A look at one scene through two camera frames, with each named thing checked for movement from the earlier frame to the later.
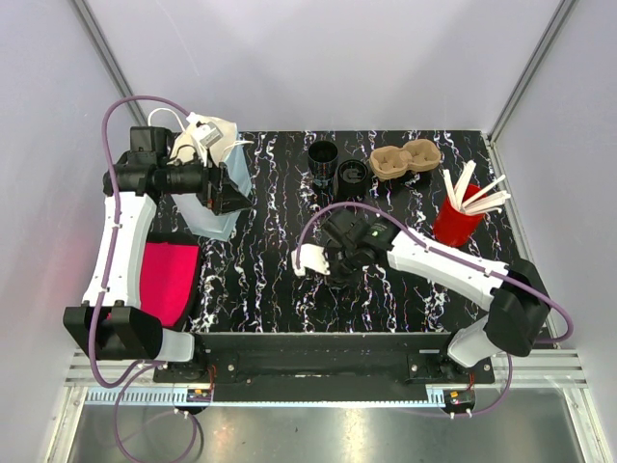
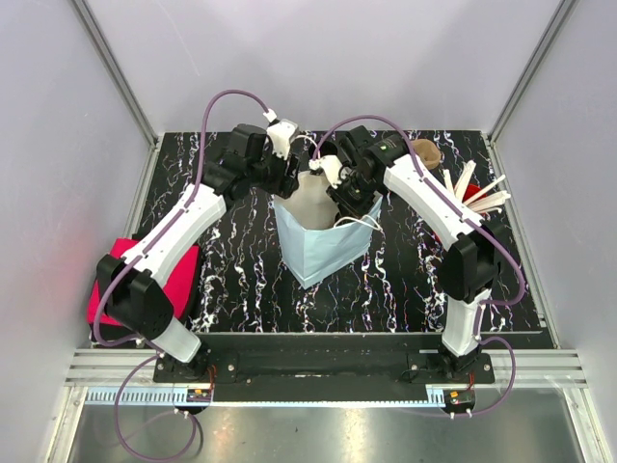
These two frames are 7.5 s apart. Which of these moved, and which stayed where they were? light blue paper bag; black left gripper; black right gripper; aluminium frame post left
Moved: black right gripper; black left gripper; light blue paper bag
Stayed: aluminium frame post left
